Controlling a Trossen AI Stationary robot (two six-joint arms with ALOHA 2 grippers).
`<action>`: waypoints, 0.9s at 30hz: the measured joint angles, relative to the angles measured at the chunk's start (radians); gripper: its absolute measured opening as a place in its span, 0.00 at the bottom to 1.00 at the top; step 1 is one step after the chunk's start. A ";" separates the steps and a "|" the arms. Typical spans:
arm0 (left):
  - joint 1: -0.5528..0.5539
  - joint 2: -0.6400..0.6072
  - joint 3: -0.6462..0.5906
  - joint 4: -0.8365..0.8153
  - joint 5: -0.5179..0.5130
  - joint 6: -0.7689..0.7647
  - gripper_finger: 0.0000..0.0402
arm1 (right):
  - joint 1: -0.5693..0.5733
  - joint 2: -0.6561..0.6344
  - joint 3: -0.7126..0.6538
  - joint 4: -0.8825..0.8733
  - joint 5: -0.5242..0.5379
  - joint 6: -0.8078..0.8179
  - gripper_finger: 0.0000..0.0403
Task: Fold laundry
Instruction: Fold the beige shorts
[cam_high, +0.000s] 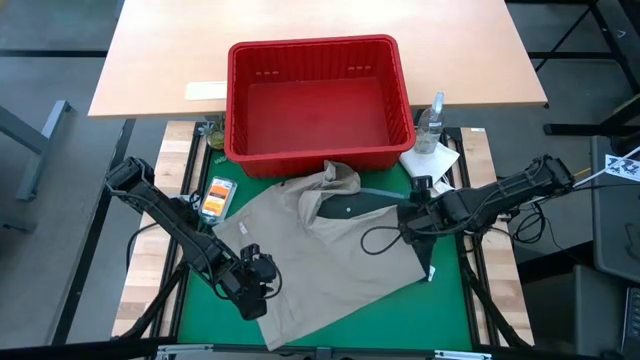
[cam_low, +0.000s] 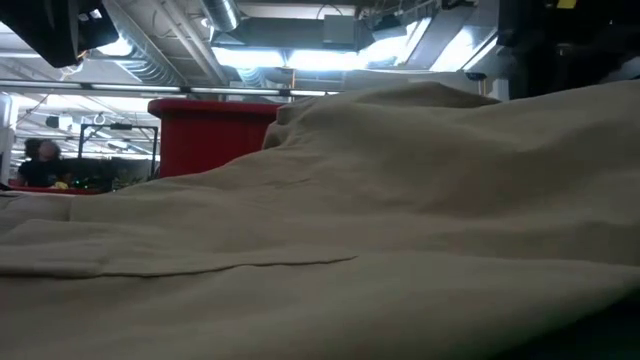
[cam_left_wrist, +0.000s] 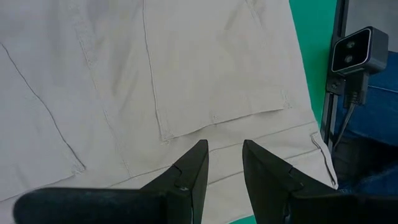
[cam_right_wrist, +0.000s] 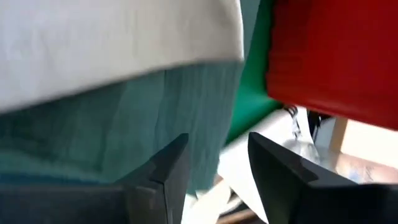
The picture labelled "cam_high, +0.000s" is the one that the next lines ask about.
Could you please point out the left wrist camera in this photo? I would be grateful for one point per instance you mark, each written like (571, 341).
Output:
(257, 262)

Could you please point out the beige trousers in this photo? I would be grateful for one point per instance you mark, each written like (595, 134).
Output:
(310, 260)

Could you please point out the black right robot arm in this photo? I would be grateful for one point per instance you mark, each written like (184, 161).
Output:
(500, 195)

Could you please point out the small white adapter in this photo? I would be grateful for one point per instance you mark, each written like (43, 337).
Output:
(194, 201)

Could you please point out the white cloth bag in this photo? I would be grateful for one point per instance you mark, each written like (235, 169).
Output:
(430, 162)

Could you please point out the clear spray bottle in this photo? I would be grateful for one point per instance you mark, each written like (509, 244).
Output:
(428, 132)

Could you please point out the orange label plastic package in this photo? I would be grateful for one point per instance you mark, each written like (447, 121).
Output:
(217, 200)

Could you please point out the grey cabinet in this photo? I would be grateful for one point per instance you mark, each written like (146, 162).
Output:
(615, 225)

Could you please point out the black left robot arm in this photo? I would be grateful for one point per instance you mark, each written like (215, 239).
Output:
(175, 225)

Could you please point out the light wooden table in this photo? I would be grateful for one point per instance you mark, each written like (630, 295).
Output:
(175, 50)

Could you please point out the black desk frame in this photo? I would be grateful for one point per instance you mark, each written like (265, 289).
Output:
(612, 40)

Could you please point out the red plastic laundry basket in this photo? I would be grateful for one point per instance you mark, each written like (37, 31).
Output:
(320, 110)

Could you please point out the yellow power plug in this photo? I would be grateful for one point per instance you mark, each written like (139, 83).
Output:
(582, 172)

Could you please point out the grey metal stand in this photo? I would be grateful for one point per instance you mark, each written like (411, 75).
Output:
(37, 150)

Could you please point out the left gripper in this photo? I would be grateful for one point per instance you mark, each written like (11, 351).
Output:
(245, 295)

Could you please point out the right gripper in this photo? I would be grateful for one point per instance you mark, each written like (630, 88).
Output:
(425, 217)

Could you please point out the aluminium bar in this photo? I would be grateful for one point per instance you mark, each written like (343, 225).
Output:
(200, 348)

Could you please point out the white logo tag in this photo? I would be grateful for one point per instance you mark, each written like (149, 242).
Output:
(622, 167)

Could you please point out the dark green garment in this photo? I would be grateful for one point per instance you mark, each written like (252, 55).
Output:
(350, 205)

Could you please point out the white paper sheet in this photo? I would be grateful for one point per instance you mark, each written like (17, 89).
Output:
(206, 90)

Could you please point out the green table mat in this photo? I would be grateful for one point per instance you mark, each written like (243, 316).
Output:
(410, 315)

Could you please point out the dark grey box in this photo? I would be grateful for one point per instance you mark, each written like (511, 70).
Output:
(575, 310)

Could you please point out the black aluminium table frame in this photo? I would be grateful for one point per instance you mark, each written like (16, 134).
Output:
(151, 305)

